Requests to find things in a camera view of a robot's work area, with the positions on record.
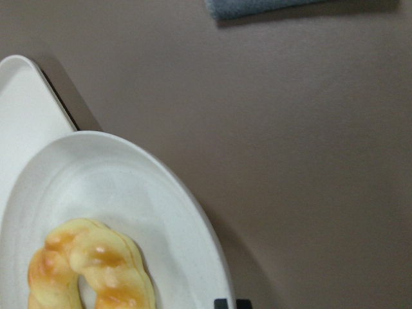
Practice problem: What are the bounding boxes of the round white plate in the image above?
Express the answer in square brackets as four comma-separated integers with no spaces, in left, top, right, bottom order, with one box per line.
[1,131,236,308]

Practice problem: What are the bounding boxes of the glazed twisted donut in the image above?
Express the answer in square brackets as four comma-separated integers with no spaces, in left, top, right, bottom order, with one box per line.
[28,219,156,308]

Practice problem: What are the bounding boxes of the cream rabbit tray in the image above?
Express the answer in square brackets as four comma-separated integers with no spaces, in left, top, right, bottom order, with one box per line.
[1,55,77,209]

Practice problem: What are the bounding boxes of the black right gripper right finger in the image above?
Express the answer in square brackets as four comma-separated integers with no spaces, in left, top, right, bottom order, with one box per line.
[236,299,252,309]

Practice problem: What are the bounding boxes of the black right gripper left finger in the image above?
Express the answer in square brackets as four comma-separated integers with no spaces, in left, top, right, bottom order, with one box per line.
[214,299,228,309]

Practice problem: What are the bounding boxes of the grey folded cloth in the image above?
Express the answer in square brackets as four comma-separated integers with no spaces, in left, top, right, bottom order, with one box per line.
[205,0,321,20]

